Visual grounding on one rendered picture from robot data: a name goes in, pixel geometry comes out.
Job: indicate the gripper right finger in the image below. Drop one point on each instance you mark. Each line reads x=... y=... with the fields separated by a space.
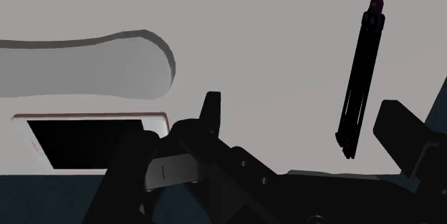
x=401 y=132

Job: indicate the white tablet with black screen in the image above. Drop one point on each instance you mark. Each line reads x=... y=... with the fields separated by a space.
x=83 y=143

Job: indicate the grey oblong flat object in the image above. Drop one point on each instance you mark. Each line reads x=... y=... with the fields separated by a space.
x=87 y=69

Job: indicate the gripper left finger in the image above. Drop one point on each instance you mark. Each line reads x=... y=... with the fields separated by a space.
x=195 y=153

